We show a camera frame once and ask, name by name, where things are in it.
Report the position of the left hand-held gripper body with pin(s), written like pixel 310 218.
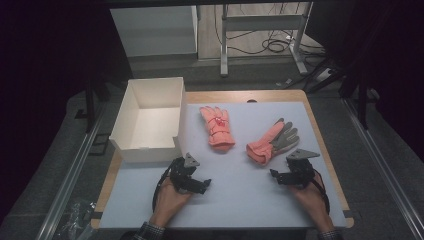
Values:
pixel 181 175

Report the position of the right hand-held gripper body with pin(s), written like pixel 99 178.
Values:
pixel 300 173

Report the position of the pink and grey glove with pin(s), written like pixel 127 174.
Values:
pixel 265 146

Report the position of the white cardboard box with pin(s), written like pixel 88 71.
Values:
pixel 151 126

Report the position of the pink glove with red pattern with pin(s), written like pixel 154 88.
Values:
pixel 218 128

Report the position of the person's left hand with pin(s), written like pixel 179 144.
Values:
pixel 168 205

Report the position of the person's right hand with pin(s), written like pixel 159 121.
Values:
pixel 315 203

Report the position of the pale blue table mat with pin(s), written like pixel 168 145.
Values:
pixel 240 196

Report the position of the black tape strip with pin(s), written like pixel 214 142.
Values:
pixel 348 213
pixel 96 215

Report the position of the power strip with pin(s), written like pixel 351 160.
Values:
pixel 324 74

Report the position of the clear plastic bag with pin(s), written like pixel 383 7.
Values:
pixel 78 216

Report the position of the white cabinet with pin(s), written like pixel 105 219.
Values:
pixel 156 30

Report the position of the aluminium rail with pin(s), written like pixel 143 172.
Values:
pixel 68 180
pixel 383 166

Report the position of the black floor bracket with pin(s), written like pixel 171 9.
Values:
pixel 100 144

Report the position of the black stand post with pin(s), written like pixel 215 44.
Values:
pixel 90 106

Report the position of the grey metal desk frame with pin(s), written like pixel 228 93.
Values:
pixel 260 23

